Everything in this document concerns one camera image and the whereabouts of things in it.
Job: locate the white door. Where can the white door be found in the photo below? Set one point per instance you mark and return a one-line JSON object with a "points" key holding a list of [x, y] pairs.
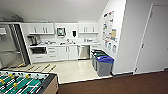
{"points": [[153, 40]]}

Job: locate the large wall notice poster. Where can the large wall notice poster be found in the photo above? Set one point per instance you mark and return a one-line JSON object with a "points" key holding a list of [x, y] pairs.
{"points": [[107, 25]]}

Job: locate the black built-in microwave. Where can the black built-in microwave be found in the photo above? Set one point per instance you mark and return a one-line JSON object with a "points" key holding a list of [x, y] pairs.
{"points": [[38, 50]]}

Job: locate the white narrow drawer unit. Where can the white narrow drawer unit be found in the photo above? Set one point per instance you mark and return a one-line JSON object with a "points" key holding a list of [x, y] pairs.
{"points": [[95, 47]]}

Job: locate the foosball table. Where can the foosball table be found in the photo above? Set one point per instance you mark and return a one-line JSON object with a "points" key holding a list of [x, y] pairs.
{"points": [[23, 83]]}

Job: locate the chrome faucet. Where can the chrome faucet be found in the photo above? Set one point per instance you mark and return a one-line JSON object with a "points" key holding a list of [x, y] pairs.
{"points": [[68, 40]]}

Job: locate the white drawer under microwave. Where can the white drawer under microwave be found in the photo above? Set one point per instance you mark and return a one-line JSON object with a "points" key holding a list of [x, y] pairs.
{"points": [[39, 58]]}

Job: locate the stainless steel refrigerator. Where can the stainless steel refrigerator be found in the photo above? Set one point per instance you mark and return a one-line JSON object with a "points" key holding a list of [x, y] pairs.
{"points": [[13, 45]]}

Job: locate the stainless steel dishwasher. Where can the stainless steel dishwasher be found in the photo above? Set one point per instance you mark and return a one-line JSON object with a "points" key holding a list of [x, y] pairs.
{"points": [[83, 52]]}

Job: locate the grey bin black lid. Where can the grey bin black lid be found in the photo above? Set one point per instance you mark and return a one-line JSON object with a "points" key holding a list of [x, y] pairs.
{"points": [[94, 51]]}

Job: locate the grey bin blue lid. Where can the grey bin blue lid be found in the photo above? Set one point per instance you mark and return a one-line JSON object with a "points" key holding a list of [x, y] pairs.
{"points": [[105, 66]]}

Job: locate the white wide drawer unit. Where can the white wide drawer unit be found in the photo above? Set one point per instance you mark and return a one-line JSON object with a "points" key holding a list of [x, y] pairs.
{"points": [[52, 54]]}

